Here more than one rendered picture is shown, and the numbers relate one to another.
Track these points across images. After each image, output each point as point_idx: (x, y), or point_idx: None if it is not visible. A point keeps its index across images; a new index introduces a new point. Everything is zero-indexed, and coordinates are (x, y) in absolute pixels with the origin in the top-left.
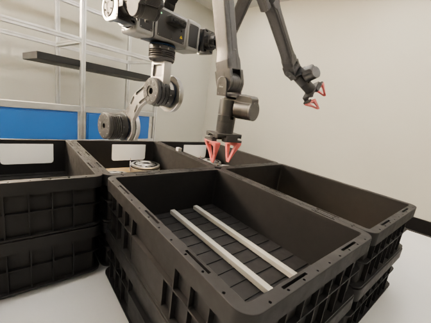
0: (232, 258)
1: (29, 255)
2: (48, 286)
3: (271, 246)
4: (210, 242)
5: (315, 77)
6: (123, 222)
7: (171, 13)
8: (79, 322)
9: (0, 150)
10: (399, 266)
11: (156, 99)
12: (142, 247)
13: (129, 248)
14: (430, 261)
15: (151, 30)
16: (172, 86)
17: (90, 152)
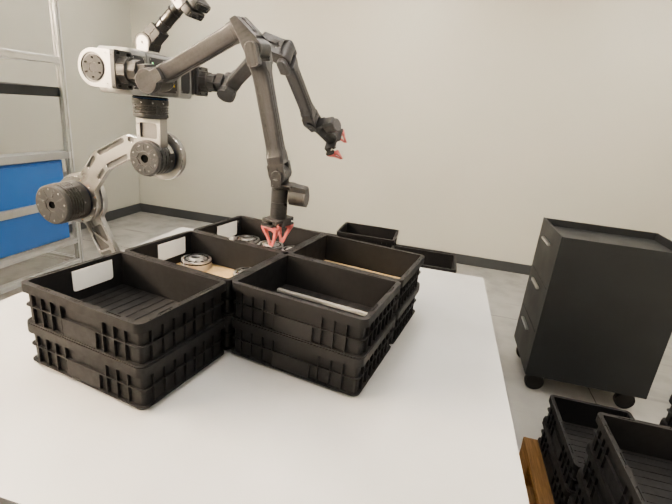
0: None
1: (193, 349)
2: (201, 371)
3: (345, 303)
4: None
5: (337, 130)
6: (259, 309)
7: (161, 59)
8: (245, 378)
9: (73, 278)
10: (421, 298)
11: (157, 169)
12: (287, 318)
13: (266, 325)
14: (441, 289)
15: None
16: (171, 149)
17: None
